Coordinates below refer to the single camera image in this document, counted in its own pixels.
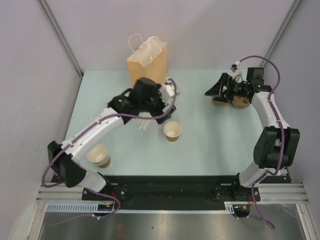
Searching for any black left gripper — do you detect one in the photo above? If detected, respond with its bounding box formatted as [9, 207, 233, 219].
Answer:
[139, 84, 175, 124]

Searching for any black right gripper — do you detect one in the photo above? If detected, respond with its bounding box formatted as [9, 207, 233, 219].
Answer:
[205, 72, 250, 104]

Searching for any single brown paper cup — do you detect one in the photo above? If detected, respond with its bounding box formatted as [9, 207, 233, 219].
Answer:
[163, 121, 182, 142]

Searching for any stack of brown paper cups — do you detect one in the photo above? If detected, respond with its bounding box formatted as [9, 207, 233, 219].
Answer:
[86, 144, 111, 169]

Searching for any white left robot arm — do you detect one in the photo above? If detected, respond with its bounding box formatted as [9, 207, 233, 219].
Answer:
[43, 77, 179, 200]

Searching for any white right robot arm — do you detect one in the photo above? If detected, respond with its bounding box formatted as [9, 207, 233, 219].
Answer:
[205, 67, 300, 201]

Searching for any brown paper takeout bag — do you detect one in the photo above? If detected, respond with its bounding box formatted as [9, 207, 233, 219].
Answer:
[126, 33, 168, 86]

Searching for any brown cardboard cup carrier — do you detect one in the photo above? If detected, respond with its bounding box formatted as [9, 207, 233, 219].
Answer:
[211, 96, 251, 108]

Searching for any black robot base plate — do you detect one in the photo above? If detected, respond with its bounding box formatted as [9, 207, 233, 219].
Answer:
[81, 175, 261, 211]

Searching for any right white cable duct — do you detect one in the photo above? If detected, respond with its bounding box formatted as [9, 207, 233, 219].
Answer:
[224, 201, 251, 214]

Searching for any white cable duct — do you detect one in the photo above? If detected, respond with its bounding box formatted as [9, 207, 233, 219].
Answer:
[224, 201, 251, 214]
[46, 202, 114, 213]

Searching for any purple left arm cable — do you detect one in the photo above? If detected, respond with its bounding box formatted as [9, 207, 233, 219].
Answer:
[40, 78, 182, 226]

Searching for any left white cable duct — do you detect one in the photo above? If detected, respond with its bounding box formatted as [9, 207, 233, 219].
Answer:
[46, 202, 114, 213]

